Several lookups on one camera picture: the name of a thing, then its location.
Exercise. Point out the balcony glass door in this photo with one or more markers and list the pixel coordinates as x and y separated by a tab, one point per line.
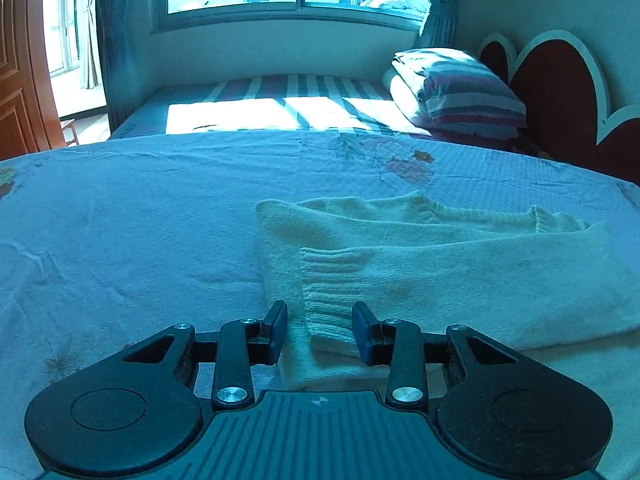
65	30

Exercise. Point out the grey tied curtain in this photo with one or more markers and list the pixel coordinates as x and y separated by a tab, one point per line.
440	15

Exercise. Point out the striped bed sheet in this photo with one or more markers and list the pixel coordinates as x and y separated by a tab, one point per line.
260	105

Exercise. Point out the red heart-shaped headboard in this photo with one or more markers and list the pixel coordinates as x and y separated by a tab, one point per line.
555	90

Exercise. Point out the floral bed sheet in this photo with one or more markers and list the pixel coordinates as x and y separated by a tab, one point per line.
125	240

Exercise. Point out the wooden stool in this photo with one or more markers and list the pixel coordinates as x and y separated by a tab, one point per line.
69	132

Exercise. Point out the brown wooden door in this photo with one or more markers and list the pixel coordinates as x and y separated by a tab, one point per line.
20	70

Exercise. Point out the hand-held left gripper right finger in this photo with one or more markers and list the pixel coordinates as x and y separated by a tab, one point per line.
363	332

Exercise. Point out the folded striped quilt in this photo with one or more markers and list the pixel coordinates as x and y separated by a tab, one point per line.
450	85

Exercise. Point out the grey hanging curtain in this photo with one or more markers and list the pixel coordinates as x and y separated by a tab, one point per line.
120	45

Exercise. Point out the cream knitted sweater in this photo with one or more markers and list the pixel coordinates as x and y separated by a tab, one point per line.
450	280

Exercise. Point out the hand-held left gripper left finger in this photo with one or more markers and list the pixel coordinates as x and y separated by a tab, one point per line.
276	332

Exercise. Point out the bedding on window sill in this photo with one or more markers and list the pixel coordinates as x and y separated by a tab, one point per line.
397	2

